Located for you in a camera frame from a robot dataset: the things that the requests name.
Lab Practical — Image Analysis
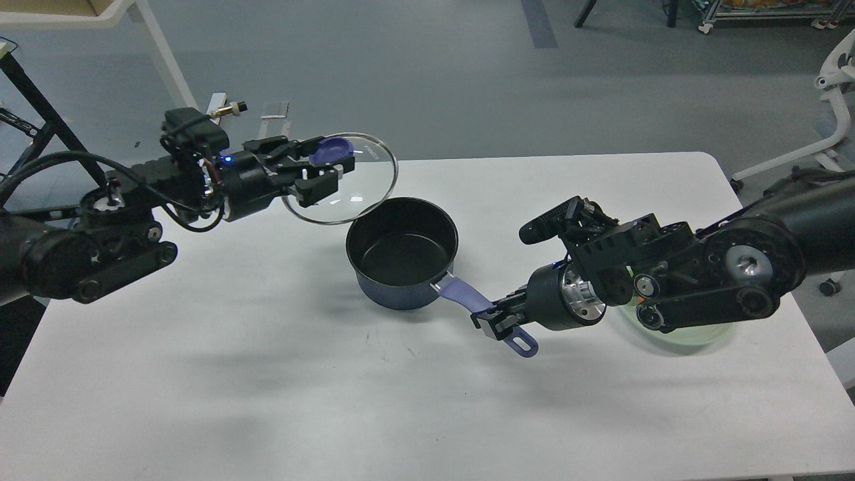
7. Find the glass lid purple knob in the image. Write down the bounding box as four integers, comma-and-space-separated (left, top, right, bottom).
280, 132, 399, 226

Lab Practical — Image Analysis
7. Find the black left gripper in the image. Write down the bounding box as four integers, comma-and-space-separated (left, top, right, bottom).
220, 135, 355, 222

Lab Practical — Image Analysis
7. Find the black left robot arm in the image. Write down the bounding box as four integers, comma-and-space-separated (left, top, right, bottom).
2, 102, 355, 304

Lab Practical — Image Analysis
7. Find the white table frame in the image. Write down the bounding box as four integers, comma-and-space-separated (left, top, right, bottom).
0, 0, 198, 111

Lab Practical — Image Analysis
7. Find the white chair base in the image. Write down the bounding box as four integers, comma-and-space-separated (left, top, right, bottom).
729, 28, 855, 194

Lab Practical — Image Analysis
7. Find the black metal rack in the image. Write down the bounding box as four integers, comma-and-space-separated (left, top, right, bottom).
1, 37, 87, 176

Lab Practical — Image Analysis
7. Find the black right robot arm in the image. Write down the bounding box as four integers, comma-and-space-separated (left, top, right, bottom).
471, 168, 854, 341

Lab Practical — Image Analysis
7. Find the dark blue saucepan purple handle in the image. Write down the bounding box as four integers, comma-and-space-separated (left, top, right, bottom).
345, 196, 539, 359

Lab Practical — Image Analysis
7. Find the small metal floor plate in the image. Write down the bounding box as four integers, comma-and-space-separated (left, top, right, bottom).
260, 101, 290, 121

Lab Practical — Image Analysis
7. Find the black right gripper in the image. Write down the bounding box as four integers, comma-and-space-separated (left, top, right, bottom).
470, 262, 607, 342

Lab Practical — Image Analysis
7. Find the metal wheeled cart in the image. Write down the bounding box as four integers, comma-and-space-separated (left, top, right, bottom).
692, 1, 853, 34

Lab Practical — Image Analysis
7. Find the translucent green plate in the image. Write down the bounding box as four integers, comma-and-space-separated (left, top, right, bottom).
615, 302, 735, 348

